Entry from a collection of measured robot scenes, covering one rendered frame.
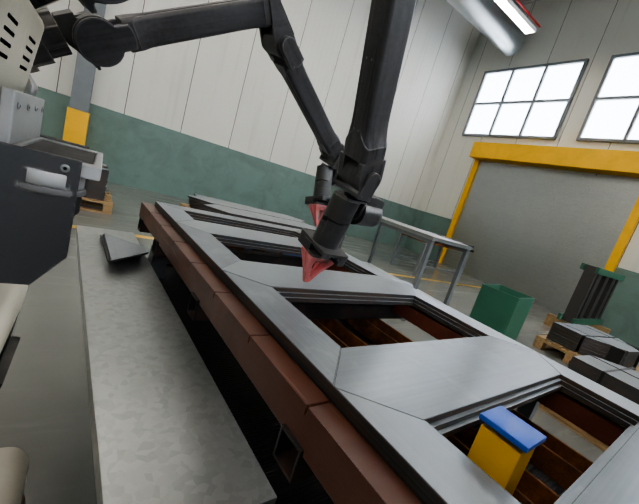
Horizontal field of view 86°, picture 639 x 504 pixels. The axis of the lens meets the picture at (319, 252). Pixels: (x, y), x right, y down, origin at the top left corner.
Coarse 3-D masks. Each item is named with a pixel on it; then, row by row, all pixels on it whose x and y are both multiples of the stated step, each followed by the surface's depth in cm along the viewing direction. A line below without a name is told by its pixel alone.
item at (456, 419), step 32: (224, 224) 149; (256, 224) 160; (288, 288) 82; (448, 320) 103; (288, 352) 56; (320, 384) 49; (544, 384) 74; (576, 384) 78; (352, 416) 44; (448, 416) 50; (608, 416) 72; (384, 448) 39; (608, 448) 57; (416, 480) 36; (576, 480) 46
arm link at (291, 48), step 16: (288, 48) 79; (288, 64) 82; (288, 80) 88; (304, 80) 89; (304, 96) 92; (304, 112) 96; (320, 112) 97; (320, 128) 100; (320, 144) 107; (336, 144) 106
